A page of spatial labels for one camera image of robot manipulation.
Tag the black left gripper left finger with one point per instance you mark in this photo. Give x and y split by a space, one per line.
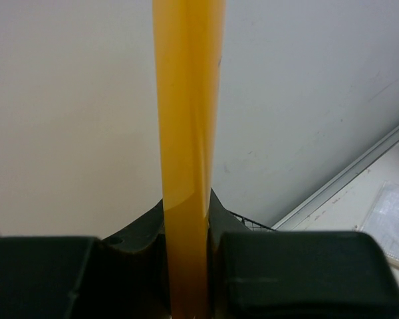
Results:
86 277

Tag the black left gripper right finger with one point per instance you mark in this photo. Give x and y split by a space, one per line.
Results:
296 274

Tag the yellow clip file folder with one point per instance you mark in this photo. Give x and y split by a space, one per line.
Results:
188 38

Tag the black wire mesh rack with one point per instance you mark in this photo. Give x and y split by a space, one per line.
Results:
251 224

